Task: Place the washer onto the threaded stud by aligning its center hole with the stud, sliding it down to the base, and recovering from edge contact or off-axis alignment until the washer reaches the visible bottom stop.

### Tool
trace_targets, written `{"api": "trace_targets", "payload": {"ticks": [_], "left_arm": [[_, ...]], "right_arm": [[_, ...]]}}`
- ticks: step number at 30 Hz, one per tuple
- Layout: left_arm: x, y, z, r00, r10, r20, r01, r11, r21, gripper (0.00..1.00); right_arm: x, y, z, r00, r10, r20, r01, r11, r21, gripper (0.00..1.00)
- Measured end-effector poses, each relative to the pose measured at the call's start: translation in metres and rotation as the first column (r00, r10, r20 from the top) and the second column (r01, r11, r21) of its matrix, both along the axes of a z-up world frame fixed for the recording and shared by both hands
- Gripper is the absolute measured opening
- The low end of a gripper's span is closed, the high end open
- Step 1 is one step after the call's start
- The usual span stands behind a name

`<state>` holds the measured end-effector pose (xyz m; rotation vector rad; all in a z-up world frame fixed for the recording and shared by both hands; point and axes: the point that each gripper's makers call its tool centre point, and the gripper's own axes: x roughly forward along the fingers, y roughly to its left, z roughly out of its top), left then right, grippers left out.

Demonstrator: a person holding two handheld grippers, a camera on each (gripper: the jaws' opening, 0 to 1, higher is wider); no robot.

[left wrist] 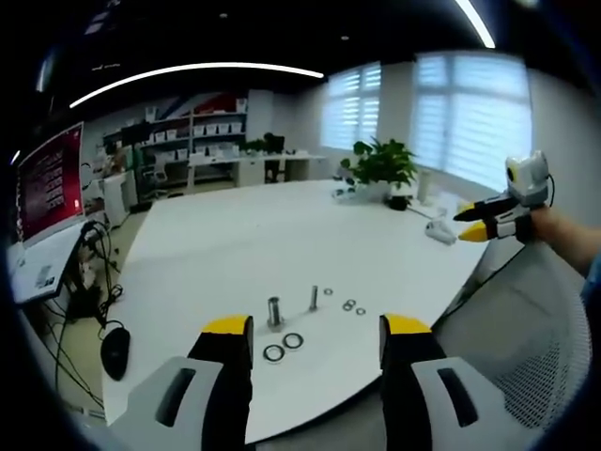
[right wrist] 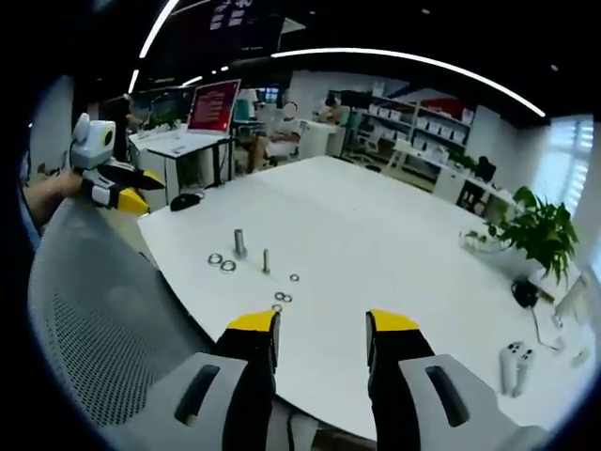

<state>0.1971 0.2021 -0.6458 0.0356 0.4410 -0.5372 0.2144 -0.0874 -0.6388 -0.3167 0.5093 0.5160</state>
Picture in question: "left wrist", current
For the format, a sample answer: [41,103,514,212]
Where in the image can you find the black computer mouse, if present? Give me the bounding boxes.
[100,325,132,382]

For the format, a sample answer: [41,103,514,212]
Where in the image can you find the white background desk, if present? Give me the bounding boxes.
[186,151,328,188]

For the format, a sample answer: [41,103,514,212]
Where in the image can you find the bundle of black cables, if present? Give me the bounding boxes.
[44,218,128,410]

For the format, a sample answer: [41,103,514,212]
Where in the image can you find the black monitor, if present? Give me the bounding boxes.
[262,132,286,155]

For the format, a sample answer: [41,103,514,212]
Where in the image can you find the white device on table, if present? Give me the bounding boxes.
[424,216,458,245]

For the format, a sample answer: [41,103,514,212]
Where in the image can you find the curved ceiling light strip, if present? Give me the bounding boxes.
[69,62,326,110]

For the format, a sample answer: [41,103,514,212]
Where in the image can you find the white cylinder container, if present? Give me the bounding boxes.
[417,170,433,205]

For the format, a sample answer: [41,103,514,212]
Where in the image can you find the window blinds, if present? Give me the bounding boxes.
[320,52,534,194]

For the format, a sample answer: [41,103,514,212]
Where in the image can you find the storage shelf with white bins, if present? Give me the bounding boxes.
[99,92,251,190]

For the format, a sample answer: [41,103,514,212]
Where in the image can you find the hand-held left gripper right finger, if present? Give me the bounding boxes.
[378,312,509,451]

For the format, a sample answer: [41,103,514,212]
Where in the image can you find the straight ceiling light strip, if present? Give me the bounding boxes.
[454,0,497,50]

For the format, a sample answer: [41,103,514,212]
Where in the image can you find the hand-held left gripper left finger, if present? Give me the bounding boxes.
[110,313,255,451]

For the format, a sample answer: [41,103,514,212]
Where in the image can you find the green potted plant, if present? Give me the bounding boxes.
[339,136,420,211]

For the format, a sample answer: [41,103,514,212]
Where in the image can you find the thick threaded metal stud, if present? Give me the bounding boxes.
[266,295,286,333]

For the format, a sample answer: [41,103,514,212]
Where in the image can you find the white laptop with red screen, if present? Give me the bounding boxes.
[8,120,89,305]

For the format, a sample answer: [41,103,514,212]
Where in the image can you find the grey mesh office chair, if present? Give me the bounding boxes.
[430,238,593,451]

